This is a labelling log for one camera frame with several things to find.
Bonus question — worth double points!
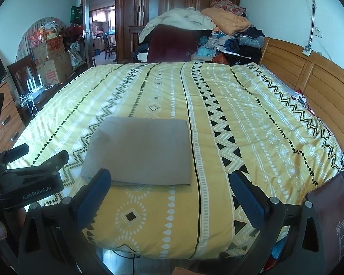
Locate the cardboard box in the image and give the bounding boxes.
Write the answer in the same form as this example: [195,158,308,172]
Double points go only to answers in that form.
[36,52,74,87]
[31,36,66,67]

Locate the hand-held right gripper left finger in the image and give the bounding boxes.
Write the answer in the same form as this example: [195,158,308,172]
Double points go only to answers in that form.
[17,168,113,275]

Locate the orange cushion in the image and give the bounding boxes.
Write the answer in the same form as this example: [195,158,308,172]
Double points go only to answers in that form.
[201,7,252,35]

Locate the green bag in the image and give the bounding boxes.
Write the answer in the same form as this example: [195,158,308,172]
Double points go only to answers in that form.
[70,5,84,24]

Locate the yellow patterned bed cover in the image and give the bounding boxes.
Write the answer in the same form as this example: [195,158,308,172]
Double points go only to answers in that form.
[10,61,344,260]

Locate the pile of clothes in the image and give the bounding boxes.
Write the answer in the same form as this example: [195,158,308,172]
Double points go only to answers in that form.
[193,26,266,65]

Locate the wooden dresser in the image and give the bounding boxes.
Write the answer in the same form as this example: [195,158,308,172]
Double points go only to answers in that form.
[0,80,27,154]

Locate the dining chair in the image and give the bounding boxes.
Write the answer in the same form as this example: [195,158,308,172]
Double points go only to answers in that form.
[102,33,117,61]

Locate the maroon cloth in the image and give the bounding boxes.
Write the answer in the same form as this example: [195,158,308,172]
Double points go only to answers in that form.
[147,24,200,63]

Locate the wall cable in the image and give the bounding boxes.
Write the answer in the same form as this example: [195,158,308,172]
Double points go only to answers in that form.
[300,0,318,50]

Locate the white router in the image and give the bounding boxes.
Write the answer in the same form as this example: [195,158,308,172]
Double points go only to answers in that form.
[25,74,44,94]

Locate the dark wooden side table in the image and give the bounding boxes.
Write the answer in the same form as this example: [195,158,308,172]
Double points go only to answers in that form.
[7,53,78,127]

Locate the cream blanket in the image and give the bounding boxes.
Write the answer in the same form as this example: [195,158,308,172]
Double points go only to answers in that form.
[139,7,216,44]

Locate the floral pillow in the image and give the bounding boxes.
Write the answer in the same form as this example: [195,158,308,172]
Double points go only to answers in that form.
[294,90,316,113]

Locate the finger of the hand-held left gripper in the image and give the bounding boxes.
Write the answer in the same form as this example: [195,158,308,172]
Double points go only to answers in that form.
[3,150,70,179]
[0,143,30,167]

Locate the red floral blanket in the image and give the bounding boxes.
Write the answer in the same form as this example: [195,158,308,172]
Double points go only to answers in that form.
[210,0,247,18]

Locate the wooden headboard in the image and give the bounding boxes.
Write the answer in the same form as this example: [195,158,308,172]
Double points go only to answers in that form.
[259,36,344,164]

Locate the grey pants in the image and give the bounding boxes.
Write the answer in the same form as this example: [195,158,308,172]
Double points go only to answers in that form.
[80,116,192,187]

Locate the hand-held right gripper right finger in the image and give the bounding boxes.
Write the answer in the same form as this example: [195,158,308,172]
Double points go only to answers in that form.
[229,170,326,275]

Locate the door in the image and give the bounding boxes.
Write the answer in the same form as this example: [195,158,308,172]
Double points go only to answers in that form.
[82,0,96,70]

